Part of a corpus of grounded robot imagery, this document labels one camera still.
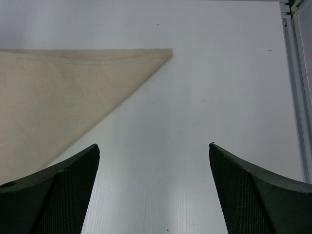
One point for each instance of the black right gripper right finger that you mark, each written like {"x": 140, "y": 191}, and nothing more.
{"x": 257, "y": 201}

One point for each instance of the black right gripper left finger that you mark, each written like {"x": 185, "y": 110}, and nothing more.
{"x": 51, "y": 201}

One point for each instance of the beige cloth napkin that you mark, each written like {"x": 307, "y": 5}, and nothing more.
{"x": 50, "y": 98}

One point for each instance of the aluminium frame rail right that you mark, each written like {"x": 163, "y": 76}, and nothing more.
{"x": 297, "y": 27}

